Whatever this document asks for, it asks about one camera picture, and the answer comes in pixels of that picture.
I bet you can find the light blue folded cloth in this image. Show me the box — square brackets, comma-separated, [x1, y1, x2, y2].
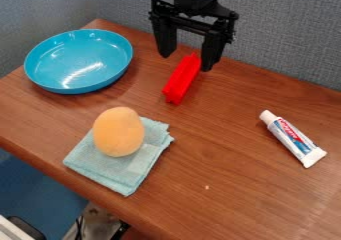
[63, 117, 174, 197]

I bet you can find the grey table leg bracket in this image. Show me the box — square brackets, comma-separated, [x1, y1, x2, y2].
[63, 203, 130, 240]

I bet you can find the orange egg-shaped sponge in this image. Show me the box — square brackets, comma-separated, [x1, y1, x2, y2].
[92, 107, 144, 157]

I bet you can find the blue plate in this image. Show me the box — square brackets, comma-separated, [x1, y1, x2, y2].
[23, 29, 134, 94]

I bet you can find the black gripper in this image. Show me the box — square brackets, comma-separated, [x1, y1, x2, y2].
[150, 0, 239, 71]

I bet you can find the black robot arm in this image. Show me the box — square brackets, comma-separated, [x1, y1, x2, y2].
[149, 0, 239, 71]

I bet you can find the white toothpaste tube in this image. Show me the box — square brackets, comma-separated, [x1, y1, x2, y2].
[259, 110, 328, 168]

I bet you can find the red plastic block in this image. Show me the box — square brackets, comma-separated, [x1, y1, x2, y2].
[162, 53, 201, 105]

